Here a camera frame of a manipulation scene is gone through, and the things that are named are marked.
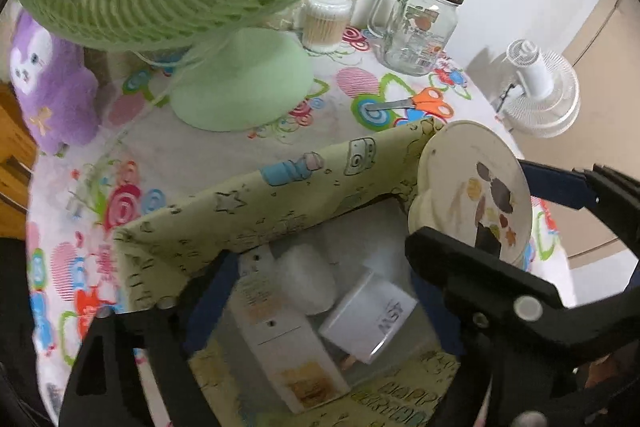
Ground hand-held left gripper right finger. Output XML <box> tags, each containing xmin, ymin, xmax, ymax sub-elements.
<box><xmin>404</xmin><ymin>226</ymin><xmax>583</xmax><ymax>427</ymax></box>

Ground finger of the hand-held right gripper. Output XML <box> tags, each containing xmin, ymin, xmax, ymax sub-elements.
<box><xmin>570</xmin><ymin>279</ymin><xmax>640</xmax><ymax>353</ymax></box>
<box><xmin>517</xmin><ymin>159</ymin><xmax>640</xmax><ymax>268</ymax></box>

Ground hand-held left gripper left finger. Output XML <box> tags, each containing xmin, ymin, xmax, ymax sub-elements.
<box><xmin>59</xmin><ymin>249</ymin><xmax>241</xmax><ymax>427</ymax></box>

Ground small white printed box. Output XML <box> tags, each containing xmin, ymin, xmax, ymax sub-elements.
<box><xmin>235</xmin><ymin>246</ymin><xmax>351</xmax><ymax>414</ymax></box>

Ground white charger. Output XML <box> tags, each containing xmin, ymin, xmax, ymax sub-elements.
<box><xmin>318</xmin><ymin>268</ymin><xmax>418</xmax><ymax>365</ymax></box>

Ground cream bear shaped case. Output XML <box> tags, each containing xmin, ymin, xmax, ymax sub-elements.
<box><xmin>407</xmin><ymin>120</ymin><xmax>532</xmax><ymax>265</ymax></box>

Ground white round object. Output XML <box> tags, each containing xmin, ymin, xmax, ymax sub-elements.
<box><xmin>274</xmin><ymin>244</ymin><xmax>337</xmax><ymax>317</ymax></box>

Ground yellow printed storage box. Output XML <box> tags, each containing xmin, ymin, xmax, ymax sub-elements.
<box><xmin>112</xmin><ymin>117</ymin><xmax>496</xmax><ymax>427</ymax></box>

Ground white standing fan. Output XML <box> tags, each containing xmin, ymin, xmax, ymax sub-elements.
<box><xmin>492</xmin><ymin>39</ymin><xmax>582</xmax><ymax>138</ymax></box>

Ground glass mug jar green lid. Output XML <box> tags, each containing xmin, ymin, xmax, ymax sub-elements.
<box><xmin>367</xmin><ymin>0</ymin><xmax>475</xmax><ymax>76</ymax></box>

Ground green desk fan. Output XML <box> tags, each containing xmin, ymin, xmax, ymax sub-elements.
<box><xmin>15</xmin><ymin>0</ymin><xmax>396</xmax><ymax>132</ymax></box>

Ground wooden chair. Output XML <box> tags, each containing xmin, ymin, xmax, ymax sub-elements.
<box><xmin>0</xmin><ymin>82</ymin><xmax>38</xmax><ymax>212</ymax></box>

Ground purple plush toy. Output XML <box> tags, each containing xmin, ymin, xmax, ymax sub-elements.
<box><xmin>9</xmin><ymin>9</ymin><xmax>101</xmax><ymax>156</ymax></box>

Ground cotton swab container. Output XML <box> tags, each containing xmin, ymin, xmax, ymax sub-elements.
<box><xmin>302</xmin><ymin>0</ymin><xmax>353</xmax><ymax>54</ymax></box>

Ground black fan cable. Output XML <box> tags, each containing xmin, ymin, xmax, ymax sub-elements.
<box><xmin>495</xmin><ymin>82</ymin><xmax>516</xmax><ymax>112</ymax></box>

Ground orange handled scissors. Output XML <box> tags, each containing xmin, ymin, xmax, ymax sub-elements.
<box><xmin>364</xmin><ymin>88</ymin><xmax>455</xmax><ymax>118</ymax></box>

